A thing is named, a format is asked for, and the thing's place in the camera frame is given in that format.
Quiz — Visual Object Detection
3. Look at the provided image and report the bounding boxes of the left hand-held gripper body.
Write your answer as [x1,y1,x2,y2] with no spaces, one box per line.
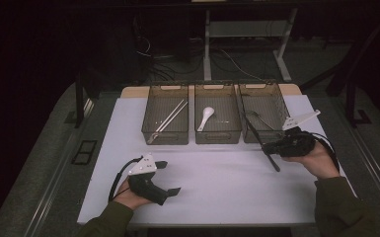
[127,153,172,206]

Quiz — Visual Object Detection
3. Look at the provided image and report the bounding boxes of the tangle of black floor cables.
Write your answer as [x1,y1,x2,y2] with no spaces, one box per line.
[132,16,211,83]

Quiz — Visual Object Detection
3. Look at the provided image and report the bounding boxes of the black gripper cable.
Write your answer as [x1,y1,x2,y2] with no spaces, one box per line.
[108,157,144,203]
[309,131,341,173]

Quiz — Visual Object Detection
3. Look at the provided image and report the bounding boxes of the metal floor rail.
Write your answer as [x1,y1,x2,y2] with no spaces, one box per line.
[23,98,97,237]
[329,97,380,211]

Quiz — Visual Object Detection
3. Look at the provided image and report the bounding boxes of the steel table knife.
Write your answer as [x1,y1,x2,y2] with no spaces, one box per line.
[242,112,281,173]

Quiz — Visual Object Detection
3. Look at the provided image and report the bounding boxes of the white metal desk frame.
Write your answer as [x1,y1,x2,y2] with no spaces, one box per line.
[202,8,300,83]

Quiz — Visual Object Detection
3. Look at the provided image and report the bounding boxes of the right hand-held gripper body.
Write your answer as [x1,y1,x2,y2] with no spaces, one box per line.
[274,109,322,158]

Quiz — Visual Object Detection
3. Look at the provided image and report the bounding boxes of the smoky transparent plastic bin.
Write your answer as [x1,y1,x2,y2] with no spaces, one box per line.
[238,81,290,144]
[141,82,190,146]
[193,82,243,145]

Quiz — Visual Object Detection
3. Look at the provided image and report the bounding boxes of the black metal stand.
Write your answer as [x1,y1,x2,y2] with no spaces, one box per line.
[344,75,373,128]

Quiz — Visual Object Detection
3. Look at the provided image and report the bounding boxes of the white ceramic spoon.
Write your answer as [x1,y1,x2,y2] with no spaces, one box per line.
[196,106,216,132]

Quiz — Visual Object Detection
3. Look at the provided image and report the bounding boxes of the person's left hand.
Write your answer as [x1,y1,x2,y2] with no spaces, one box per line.
[113,177,152,211]

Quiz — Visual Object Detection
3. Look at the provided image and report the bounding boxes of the white chopstick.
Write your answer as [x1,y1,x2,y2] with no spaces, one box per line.
[147,102,190,145]
[153,99,186,133]

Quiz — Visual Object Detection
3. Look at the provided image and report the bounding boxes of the white floor cable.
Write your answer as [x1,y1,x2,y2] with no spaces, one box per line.
[221,48,265,82]

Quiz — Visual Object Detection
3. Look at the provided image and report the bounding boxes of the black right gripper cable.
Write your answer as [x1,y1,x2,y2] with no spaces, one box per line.
[309,131,341,173]

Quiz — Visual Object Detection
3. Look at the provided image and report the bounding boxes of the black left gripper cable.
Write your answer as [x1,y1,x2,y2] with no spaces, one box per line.
[108,157,144,203]

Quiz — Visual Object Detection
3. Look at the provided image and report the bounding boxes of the person's right hand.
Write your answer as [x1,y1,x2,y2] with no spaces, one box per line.
[282,144,341,181]

